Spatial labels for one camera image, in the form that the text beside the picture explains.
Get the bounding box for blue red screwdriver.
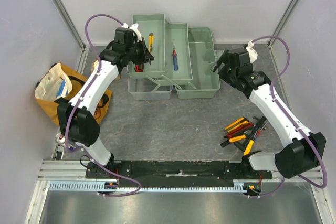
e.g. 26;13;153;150
172;42;179;71

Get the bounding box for blue slotted cable duct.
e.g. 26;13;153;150
49;180;249;192

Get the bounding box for yellow black utility knife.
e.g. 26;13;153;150
225;117;249;132

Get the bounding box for yellow handled pliers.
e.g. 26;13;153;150
243;130;261;156

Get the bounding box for red black wire stripper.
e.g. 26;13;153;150
249;116;267;140

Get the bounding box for yellow canvas tote bag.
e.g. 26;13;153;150
34;62;113;127

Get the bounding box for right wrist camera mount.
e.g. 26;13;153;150
244;40;258;63

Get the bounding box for red black utility knife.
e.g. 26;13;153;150
134;64;144;72

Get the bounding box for black handled tool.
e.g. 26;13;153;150
221;140;246;152

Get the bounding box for red handled screwdriver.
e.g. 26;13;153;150
225;122;254;139

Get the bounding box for red bull can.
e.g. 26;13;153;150
55;133;77;151

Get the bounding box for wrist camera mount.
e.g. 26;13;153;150
244;40;258;63
122;23;142;42

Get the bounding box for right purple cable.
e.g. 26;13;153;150
248;35;328;198

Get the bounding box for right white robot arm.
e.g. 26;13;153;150
211;48;326;179

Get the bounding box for green clear-lid toolbox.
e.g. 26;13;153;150
126;14;221;101

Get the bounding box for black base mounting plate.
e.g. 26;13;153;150
86;160;272;182

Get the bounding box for orange handled screwdriver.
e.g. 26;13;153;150
229;134;247;143

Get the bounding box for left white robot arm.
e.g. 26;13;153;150
57;23;154;178

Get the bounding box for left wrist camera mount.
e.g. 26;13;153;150
122;23;142;42

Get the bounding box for yellow tape roll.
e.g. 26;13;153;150
91;60;99;73

